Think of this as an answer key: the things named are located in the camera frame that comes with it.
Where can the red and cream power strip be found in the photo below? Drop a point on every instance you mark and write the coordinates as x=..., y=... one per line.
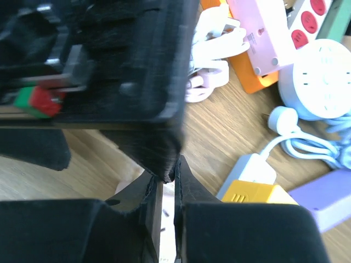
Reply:
x=306, y=19

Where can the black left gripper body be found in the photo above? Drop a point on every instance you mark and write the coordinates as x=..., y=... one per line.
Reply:
x=95, y=64

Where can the white cube socket adapter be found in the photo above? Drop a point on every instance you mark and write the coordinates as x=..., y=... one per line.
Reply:
x=167, y=224

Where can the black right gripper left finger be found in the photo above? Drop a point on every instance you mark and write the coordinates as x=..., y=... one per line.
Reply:
x=124, y=228

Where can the pink power strip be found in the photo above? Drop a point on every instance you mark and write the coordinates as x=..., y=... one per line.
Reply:
x=265, y=22

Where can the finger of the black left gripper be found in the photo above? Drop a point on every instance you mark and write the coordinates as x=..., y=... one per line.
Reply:
x=157, y=151
x=43, y=147

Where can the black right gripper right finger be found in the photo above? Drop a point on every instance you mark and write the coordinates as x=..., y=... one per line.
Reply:
x=208, y=230

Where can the green power strip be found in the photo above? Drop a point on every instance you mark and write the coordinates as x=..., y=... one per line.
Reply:
x=336, y=21

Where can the yellow cube socket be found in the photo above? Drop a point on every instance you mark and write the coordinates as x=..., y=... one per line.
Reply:
x=253, y=192

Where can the orange power strip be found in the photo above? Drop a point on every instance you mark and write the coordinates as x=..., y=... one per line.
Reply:
x=241, y=64

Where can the light blue round socket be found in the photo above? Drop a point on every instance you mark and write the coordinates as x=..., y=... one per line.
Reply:
x=317, y=84

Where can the light blue power strip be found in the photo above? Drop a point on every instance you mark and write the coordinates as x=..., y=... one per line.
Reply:
x=250, y=168

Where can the purple power strip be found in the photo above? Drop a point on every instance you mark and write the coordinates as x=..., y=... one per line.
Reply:
x=327, y=198

